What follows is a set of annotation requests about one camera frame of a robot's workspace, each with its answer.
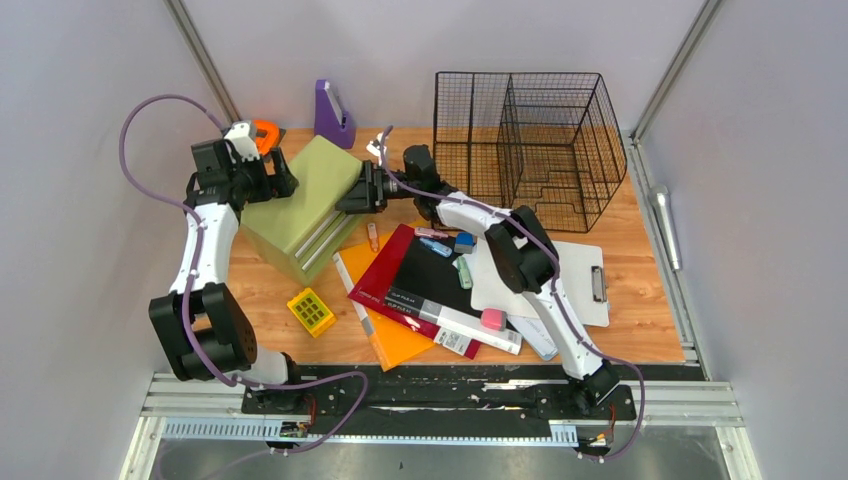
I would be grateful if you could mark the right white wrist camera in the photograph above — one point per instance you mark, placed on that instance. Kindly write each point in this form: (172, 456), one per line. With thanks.
(377, 148)

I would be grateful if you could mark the orange tape roll holder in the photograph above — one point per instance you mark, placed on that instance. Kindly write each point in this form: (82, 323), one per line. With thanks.
(268, 136)

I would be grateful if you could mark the pink highlighter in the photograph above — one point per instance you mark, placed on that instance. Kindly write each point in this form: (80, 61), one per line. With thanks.
(425, 232)

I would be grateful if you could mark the red folder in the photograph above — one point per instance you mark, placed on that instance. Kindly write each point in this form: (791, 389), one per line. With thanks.
(374, 283)

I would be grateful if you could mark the pink eraser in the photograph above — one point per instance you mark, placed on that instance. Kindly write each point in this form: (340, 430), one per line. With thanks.
(493, 319)

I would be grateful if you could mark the yellow grid box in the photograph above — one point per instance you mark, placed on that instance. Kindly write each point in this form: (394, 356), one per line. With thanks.
(311, 312)

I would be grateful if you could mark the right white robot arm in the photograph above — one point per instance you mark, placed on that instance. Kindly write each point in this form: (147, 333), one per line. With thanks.
(525, 258)

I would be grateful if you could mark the blue eraser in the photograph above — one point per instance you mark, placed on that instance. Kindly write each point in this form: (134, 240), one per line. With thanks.
(464, 243)

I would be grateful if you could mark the black wire mesh basket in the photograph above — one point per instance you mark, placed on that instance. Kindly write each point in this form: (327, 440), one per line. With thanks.
(547, 140)

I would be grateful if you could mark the purple tape dispenser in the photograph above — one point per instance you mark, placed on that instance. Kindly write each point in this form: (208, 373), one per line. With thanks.
(331, 119)

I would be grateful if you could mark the black clip file folder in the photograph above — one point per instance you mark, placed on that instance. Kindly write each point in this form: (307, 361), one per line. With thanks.
(427, 288)

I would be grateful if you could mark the green highlighter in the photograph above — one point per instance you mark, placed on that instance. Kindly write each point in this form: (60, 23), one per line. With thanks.
(464, 274)

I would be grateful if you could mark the green drawer cabinet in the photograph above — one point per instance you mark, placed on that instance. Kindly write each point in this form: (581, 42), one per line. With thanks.
(299, 234)

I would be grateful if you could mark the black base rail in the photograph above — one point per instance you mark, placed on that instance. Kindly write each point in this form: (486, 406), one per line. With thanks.
(465, 400)

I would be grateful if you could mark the white clipboard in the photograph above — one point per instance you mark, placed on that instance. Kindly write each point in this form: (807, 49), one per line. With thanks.
(578, 263)

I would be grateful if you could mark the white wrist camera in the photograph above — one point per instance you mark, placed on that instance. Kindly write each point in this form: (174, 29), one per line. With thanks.
(377, 148)
(242, 135)

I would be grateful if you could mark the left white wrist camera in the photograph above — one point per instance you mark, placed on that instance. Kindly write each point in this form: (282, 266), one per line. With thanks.
(242, 135)

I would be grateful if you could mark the blue highlighter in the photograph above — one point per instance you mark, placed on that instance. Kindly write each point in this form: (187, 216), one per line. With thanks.
(436, 247)

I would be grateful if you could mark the papers under clipboard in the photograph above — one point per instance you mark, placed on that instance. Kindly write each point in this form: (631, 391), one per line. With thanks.
(535, 334)

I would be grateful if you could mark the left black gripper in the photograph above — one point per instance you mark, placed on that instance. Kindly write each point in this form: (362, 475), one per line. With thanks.
(283, 185)

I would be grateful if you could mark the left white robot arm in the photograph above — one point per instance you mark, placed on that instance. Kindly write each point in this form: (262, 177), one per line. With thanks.
(203, 331)

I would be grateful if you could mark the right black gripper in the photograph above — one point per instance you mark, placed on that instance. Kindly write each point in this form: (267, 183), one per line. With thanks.
(368, 196)

